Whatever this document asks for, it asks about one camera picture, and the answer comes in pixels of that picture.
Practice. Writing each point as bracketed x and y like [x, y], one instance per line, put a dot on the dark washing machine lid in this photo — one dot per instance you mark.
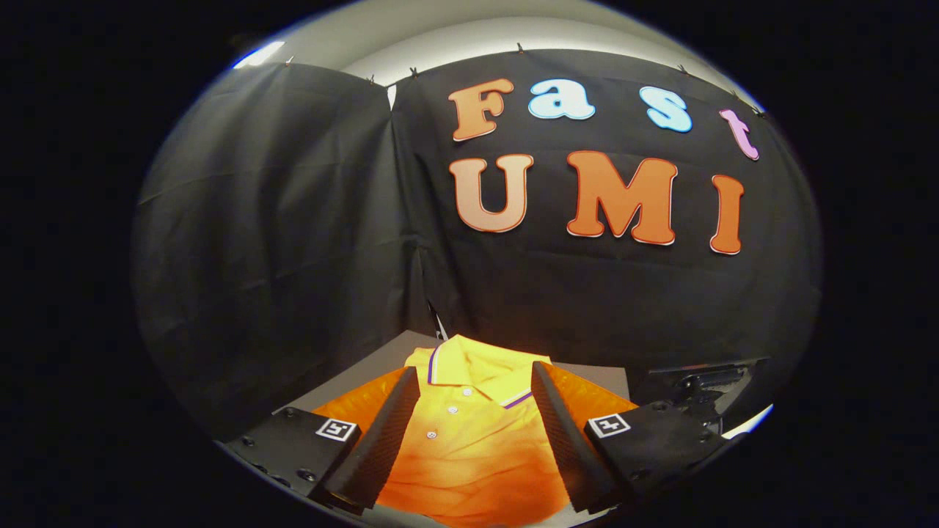
[704, 378]

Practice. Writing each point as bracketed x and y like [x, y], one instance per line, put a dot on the orange polo shirt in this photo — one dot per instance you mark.
[477, 455]

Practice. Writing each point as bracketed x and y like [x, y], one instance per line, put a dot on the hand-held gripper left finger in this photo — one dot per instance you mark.
[381, 447]

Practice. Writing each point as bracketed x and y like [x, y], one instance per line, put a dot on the row of small cloth clips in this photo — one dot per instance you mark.
[519, 48]

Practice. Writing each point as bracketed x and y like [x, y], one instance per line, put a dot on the grey side table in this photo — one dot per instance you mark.
[367, 367]

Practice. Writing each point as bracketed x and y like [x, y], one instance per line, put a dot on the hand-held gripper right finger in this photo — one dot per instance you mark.
[576, 455]

